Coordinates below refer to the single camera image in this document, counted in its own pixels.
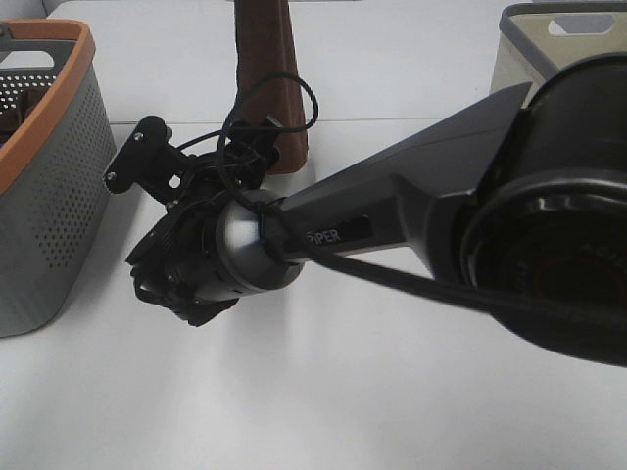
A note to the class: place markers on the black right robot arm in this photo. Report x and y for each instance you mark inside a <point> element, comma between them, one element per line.
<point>515,206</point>

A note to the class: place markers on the beige basket with grey rim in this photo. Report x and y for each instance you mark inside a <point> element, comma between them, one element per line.
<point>539,39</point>

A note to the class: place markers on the grey basket with orange rim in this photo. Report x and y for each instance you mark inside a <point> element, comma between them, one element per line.
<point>56,141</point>

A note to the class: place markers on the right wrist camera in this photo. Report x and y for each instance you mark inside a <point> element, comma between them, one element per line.
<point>148,160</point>

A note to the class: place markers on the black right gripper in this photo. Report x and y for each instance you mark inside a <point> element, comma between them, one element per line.
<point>177,265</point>

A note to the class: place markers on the brown towel with white label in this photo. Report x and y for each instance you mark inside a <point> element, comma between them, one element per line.
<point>264,44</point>

